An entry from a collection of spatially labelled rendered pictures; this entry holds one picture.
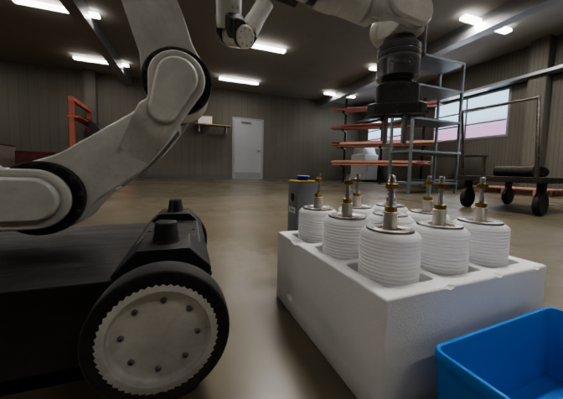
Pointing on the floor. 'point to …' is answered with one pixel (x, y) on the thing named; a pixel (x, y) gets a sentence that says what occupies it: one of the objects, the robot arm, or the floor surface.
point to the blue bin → (505, 360)
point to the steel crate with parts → (30, 156)
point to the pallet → (522, 190)
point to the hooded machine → (368, 173)
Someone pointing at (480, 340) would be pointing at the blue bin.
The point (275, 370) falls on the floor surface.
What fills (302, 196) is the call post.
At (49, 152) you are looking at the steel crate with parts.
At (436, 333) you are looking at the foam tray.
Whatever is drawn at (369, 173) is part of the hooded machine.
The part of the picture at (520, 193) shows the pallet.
